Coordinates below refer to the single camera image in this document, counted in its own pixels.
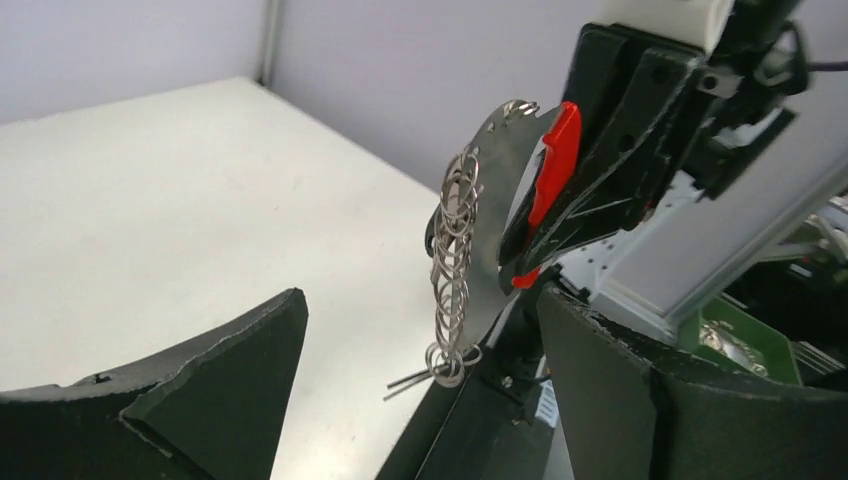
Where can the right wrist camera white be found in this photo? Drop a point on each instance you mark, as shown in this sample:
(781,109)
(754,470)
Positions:
(698,23)

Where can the aluminium frame post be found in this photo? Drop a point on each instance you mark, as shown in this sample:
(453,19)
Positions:
(269,46)
(766,204)

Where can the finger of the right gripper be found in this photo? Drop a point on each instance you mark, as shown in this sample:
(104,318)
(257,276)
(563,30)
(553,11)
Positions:
(629,116)

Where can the green parts bin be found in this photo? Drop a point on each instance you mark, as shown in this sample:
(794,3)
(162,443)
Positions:
(725,334)

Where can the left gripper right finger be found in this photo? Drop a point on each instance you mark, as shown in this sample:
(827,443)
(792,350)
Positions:
(634,408)

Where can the right aluminium frame post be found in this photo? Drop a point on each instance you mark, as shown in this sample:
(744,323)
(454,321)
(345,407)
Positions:
(766,204)

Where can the grey red keyring holder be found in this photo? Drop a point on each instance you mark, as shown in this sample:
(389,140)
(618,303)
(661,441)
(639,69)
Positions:
(466,229)

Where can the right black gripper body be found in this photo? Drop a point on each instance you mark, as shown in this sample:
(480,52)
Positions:
(737,110)

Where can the left aluminium frame post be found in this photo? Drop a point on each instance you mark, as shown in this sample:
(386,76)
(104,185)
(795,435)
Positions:
(269,46)

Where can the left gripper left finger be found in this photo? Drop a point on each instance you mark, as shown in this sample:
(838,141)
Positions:
(211,407)

